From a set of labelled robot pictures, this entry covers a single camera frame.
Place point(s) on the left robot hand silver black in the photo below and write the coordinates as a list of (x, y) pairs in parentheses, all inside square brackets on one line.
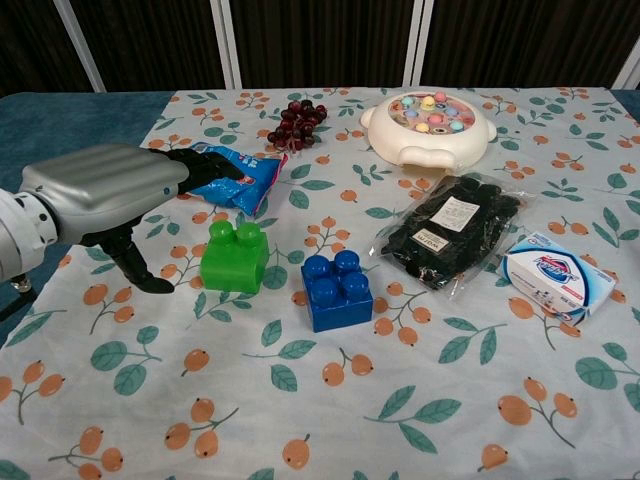
[(100, 185)]

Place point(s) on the green toy building block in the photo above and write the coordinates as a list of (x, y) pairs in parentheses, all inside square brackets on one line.
[(232, 262)]

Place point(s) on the teal table cover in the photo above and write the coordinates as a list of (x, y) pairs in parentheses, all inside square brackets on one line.
[(60, 125)]

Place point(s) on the blue snack bag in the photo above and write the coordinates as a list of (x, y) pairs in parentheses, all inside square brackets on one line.
[(245, 182)]

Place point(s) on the dark red grape bunch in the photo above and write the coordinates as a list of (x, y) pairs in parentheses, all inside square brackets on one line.
[(295, 125)]

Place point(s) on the blue toy building block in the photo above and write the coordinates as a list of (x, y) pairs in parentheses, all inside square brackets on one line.
[(337, 295)]

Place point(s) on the floral patterned tablecloth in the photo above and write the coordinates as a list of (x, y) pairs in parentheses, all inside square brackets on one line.
[(320, 380)]

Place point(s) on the cream fishing game toy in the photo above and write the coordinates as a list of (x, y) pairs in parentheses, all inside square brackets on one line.
[(430, 130)]

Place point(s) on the black gloves in plastic bag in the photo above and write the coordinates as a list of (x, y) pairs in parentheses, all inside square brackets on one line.
[(450, 230)]

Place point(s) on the white blue soap box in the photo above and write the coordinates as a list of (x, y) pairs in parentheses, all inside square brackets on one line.
[(555, 280)]

